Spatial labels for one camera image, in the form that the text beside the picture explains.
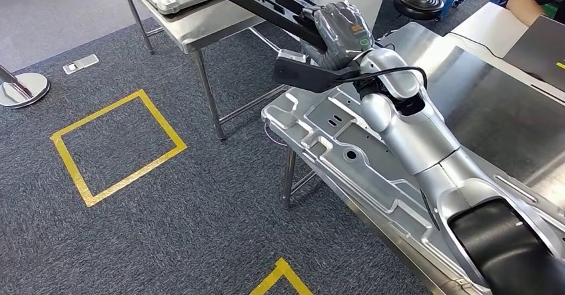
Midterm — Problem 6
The white desk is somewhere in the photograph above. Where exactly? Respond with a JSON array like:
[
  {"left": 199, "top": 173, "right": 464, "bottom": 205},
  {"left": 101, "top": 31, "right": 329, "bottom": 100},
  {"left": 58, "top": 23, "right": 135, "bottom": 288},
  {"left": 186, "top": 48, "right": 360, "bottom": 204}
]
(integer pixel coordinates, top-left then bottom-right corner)
[{"left": 446, "top": 1, "right": 565, "bottom": 105}]

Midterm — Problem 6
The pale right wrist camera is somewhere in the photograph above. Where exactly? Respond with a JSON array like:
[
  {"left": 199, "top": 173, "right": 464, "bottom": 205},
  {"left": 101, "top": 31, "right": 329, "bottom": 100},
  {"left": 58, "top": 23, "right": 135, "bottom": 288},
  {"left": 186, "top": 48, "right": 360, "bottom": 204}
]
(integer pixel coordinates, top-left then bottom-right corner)
[{"left": 272, "top": 49, "right": 362, "bottom": 95}]

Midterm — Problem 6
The stainless steel workbench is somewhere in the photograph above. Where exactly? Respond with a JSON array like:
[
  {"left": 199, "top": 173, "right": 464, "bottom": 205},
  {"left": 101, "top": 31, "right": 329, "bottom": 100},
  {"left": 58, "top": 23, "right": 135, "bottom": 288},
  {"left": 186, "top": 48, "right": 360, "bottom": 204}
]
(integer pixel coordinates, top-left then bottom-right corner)
[
  {"left": 115, "top": 0, "right": 354, "bottom": 143},
  {"left": 282, "top": 21, "right": 565, "bottom": 295}
]

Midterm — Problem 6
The black plastic panel part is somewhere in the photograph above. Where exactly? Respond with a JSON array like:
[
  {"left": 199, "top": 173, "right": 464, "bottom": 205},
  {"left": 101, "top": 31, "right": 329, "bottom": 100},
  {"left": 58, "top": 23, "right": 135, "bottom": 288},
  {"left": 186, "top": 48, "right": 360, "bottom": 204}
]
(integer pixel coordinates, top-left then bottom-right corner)
[{"left": 181, "top": 0, "right": 330, "bottom": 52}]

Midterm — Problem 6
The yellow floor tape square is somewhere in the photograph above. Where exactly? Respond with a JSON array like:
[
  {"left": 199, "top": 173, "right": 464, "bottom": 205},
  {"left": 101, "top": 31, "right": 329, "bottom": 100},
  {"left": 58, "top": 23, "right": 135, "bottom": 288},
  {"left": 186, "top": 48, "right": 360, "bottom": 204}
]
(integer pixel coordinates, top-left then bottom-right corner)
[
  {"left": 49, "top": 89, "right": 189, "bottom": 208},
  {"left": 249, "top": 257, "right": 314, "bottom": 295}
]

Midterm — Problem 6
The white floor outlet plate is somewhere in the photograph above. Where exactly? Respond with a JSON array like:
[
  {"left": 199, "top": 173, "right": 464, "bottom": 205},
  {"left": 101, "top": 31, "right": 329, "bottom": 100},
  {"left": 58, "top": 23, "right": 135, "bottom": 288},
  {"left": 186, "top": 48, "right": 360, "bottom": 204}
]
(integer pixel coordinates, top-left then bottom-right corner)
[{"left": 62, "top": 53, "right": 100, "bottom": 75}]

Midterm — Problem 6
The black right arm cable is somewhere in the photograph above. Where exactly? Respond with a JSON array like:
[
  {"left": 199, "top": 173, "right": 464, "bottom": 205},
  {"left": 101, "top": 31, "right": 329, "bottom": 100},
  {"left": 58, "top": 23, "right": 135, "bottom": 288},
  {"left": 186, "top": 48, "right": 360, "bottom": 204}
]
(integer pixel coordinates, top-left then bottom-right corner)
[{"left": 328, "top": 65, "right": 429, "bottom": 92}]

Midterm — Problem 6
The black round stool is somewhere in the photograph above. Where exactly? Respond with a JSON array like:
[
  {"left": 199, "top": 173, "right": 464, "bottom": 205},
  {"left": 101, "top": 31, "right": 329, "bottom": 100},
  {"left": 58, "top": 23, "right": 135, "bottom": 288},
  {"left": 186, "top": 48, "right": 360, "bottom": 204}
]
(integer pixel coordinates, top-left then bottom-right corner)
[{"left": 392, "top": 0, "right": 445, "bottom": 22}]

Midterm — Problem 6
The thin black desk cable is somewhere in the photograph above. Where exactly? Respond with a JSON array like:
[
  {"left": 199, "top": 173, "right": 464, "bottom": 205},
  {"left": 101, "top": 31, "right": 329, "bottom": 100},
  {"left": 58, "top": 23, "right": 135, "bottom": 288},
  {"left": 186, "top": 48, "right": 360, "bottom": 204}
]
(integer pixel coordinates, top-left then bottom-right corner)
[{"left": 446, "top": 31, "right": 506, "bottom": 60}]

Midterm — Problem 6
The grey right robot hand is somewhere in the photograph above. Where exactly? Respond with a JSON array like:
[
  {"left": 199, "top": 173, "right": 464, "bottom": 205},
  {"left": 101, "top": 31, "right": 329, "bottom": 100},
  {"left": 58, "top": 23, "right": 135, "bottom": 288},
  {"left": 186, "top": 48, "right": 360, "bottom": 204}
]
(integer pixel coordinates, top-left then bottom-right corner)
[{"left": 300, "top": 0, "right": 376, "bottom": 71}]

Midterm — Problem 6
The white power cable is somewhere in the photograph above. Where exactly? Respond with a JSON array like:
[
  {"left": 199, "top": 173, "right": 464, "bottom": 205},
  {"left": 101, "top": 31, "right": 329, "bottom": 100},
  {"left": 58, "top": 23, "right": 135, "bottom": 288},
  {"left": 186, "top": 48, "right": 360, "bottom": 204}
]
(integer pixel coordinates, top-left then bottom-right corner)
[{"left": 264, "top": 123, "right": 288, "bottom": 148}]

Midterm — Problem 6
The grey laptop with yellow sticker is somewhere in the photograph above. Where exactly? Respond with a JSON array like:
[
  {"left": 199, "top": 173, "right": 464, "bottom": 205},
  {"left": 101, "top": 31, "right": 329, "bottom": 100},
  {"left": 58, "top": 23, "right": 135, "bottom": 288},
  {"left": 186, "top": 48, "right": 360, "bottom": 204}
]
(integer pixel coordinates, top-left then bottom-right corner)
[{"left": 503, "top": 15, "right": 565, "bottom": 93}]

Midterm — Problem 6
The chrome stanchion post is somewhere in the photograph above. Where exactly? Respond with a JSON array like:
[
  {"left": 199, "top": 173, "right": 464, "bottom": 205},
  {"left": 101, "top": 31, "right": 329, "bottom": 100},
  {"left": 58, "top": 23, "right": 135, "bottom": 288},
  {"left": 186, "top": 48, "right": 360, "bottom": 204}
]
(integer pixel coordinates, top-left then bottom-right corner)
[{"left": 0, "top": 65, "right": 51, "bottom": 109}]

